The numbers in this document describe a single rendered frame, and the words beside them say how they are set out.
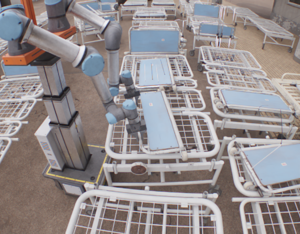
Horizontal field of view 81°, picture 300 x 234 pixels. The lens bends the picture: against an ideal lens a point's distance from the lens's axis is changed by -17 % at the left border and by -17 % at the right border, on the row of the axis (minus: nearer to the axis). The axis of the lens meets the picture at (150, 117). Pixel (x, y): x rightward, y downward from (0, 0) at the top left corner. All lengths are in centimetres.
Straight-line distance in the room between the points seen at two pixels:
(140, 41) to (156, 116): 167
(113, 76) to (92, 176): 80
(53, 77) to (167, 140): 85
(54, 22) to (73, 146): 87
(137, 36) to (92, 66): 211
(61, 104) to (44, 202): 104
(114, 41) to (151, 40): 176
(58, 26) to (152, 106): 97
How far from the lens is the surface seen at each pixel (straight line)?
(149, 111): 169
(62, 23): 137
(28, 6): 129
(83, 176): 174
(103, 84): 126
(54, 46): 98
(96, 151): 189
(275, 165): 162
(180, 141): 143
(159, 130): 151
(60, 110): 141
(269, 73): 452
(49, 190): 212
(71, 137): 151
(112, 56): 140
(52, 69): 128
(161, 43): 311
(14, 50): 111
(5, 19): 94
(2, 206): 227
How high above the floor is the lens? 164
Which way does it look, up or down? 39 degrees down
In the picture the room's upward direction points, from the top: straight up
